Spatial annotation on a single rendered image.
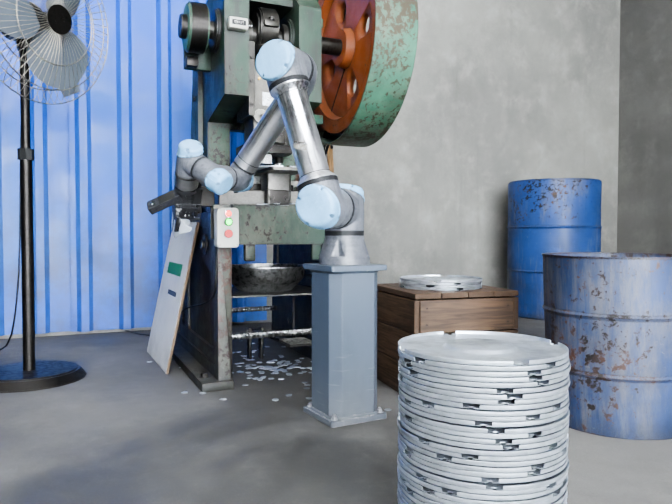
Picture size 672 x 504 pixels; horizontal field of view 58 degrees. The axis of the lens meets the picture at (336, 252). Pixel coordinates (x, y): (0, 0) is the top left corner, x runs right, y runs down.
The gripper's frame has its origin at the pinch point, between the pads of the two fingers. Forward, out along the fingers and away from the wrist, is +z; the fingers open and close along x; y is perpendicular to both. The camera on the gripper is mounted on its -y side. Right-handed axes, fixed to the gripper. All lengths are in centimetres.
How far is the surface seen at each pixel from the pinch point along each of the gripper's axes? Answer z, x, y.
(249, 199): -0.2, 19.1, 30.7
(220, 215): -8.2, -0.3, 14.7
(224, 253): 5.0, -4.9, 17.1
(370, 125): -26, 34, 80
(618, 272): -52, -79, 98
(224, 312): 20.6, -18.2, 16.6
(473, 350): -66, -108, 28
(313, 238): 5, 3, 53
